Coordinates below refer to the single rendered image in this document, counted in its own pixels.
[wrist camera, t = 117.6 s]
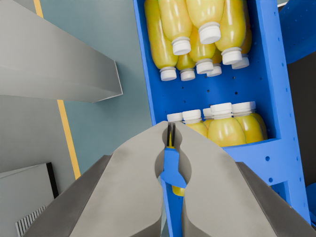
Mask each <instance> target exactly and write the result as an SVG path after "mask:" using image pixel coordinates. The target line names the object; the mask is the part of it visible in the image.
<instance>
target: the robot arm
mask: <svg viewBox="0 0 316 237"><path fill-rule="evenodd" d="M170 133H171V145H172V147H174V148H175V149H176V150H177V152H178V154H179V162H178V172H179V174H180V175H181V176H182V177H183V179H184V180H185V182H186V185H187V186H186V188H185V190H184V196H183V204H182V213H181V223H182V237H316V231H315V230H314V229H313V228H312V227H311V225H310V224H309V223H308V222H307V221H306V220H305V219H304V218H303V217H302V216H301V215H300V214H299V213H298V212H297V211H295V210H294V209H293V208H292V207H291V206H290V205H289V204H288V203H287V202H286V201H285V200H284V199H283V198H281V197H280V196H279V195H278V194H277V193H276V192H275V191H274V190H273V189H272V188H271V187H270V186H268V185H267V184H266V183H265V182H264V181H263V180H262V179H261V178H260V177H259V176H258V175H257V174H256V173H255V172H254V171H253V170H252V169H250V168H249V167H248V166H247V165H246V164H245V163H244V162H236V161H235V160H234V159H233V158H232V157H231V156H230V155H229V154H228V153H227V152H226V151H224V150H223V149H222V148H221V147H220V146H218V145H217V144H216V143H214V142H213V141H211V140H210V139H208V138H206V137H205V136H203V135H202V134H200V133H198V132H197V131H195V130H193V129H192V128H190V127H188V126H187V125H185V124H183V123H182V122H178V121H174V122H168V121H162V122H160V123H158V124H156V125H154V126H153V127H151V128H149V129H147V130H145V131H143V132H141V133H140V134H138V135H136V136H134V137H132V138H131V139H129V140H127V141H126V142H124V143H123V144H122V145H120V146H119V147H118V148H117V149H116V150H115V151H113V152H112V153H111V154H110V155H103V156H102V157H101V158H100V159H99V160H98V161H96V162H95V163H94V164H93V165H92V166H91V167H90V168H89V169H87V170H86V171H85V172H84V173H83V174H82V175H81V176H80V177H79V178H78V179H77V180H75V181H74V182H73V183H72V184H71V185H70V186H69V187H68V188H66V189H65V190H64V191H63V192H62V193H61V194H60V195H59V196H58V197H56V198H55V199H54V200H53V201H52V202H51V203H50V204H49V205H48V206H47V207H46V208H45V209H44V210H43V211H42V212H41V213H40V215H39V216H38V217H37V218H36V219H35V220H34V221H33V223H32V224H31V225H30V226H29V227H28V229H27V230H26V231H25V232H24V234H23V235H22V236H21V237H160V235H161V222H162V205H163V188H162V186H161V185H160V183H159V182H158V180H157V178H158V177H159V176H160V174H161V173H162V172H163V170H164V153H165V149H166V147H167V146H169V141H170Z"/></svg>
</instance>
